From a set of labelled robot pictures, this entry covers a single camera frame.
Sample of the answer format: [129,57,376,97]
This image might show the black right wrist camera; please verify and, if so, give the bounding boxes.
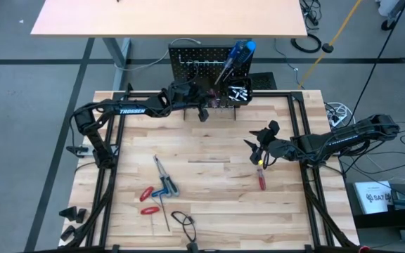
[266,119,281,136]

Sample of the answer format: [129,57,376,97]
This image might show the black plastic peg board bin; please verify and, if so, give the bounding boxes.
[226,77,254,107]

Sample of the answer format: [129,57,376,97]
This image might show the black screwdriver with blue cap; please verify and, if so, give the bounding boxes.
[223,39,257,82]

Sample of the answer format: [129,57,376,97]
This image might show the grey black handled screwdriver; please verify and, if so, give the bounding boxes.
[155,156,181,197]
[153,154,172,193]

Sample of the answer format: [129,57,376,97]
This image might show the silver ring screwdriver rail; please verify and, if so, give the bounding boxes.
[205,97,237,112]

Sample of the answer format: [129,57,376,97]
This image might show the silver multi-hook tool rail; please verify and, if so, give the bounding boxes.
[178,58,226,67]

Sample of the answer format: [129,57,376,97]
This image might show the black power strip with cables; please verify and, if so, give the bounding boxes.
[300,0,323,29]

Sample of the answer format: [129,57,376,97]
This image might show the black metal peg board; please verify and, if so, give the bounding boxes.
[168,44,253,121]

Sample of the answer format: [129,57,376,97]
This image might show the long black cable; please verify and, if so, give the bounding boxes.
[349,0,405,122]

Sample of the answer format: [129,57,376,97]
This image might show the blue T-handle hex key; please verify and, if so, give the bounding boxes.
[152,188,172,232]

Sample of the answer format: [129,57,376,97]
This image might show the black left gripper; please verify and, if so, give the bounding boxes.
[169,81,223,108]

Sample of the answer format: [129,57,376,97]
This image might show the thick yellow cable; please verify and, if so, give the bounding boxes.
[296,0,364,89]

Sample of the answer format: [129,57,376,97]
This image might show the black equipment stand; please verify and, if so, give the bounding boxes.
[345,182,405,231]

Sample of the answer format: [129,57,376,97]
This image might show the thin grey cable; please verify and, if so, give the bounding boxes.
[274,37,306,89]

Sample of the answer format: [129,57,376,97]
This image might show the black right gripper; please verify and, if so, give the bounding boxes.
[243,128,297,163]

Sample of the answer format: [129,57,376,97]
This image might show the clear blue handled screwdriver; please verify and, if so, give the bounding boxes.
[213,39,242,86]

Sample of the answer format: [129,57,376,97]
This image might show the white cable bundle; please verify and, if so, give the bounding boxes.
[324,101,356,128]

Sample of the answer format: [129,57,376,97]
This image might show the black printed spare part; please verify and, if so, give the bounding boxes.
[60,224,77,242]
[75,207,88,224]
[58,206,78,223]

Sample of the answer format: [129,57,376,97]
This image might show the light wood desk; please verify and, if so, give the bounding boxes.
[30,0,309,93]

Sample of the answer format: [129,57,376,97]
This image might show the silver metal bracket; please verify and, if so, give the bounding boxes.
[65,145,95,158]

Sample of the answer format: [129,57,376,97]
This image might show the black perforated plate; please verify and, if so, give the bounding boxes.
[250,72,278,91]

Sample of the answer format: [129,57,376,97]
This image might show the coiled black cable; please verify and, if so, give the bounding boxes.
[290,32,323,54]

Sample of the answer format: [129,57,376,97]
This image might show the black aluminium table frame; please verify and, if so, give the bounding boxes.
[58,82,361,253]

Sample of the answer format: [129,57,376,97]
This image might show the grey cart leg with caster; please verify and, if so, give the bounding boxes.
[376,0,405,42]

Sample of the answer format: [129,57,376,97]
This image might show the clear safety glasses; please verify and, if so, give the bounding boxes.
[170,210,198,244]

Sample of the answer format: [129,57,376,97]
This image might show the white printed box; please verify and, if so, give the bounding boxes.
[352,180,394,215]

